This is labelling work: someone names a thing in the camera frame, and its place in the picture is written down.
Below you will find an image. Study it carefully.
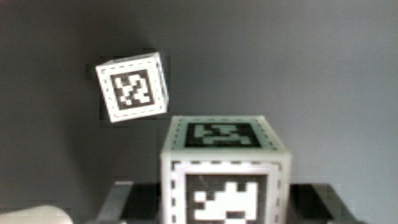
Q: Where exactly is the white tagged cube nut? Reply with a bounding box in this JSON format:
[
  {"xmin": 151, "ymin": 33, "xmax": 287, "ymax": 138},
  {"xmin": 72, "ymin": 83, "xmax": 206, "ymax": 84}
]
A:
[{"xmin": 159, "ymin": 116, "xmax": 291, "ymax": 224}]

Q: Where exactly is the white chair back frame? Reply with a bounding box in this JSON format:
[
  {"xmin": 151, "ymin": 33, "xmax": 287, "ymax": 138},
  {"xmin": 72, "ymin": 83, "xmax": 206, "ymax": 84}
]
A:
[{"xmin": 0, "ymin": 205, "xmax": 72, "ymax": 224}]

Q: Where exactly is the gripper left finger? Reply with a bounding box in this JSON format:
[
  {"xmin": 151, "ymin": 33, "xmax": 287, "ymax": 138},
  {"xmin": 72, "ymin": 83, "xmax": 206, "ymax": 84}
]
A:
[{"xmin": 87, "ymin": 181, "xmax": 133, "ymax": 224}]

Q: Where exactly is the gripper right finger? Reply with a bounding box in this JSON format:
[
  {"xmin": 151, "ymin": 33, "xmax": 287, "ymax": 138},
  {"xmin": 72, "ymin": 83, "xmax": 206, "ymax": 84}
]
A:
[{"xmin": 312, "ymin": 183, "xmax": 366, "ymax": 224}]

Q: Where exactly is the white tagged cube far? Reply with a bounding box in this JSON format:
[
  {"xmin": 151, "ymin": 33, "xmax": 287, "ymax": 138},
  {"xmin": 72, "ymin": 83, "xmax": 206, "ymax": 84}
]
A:
[{"xmin": 95, "ymin": 52, "xmax": 168, "ymax": 123}]

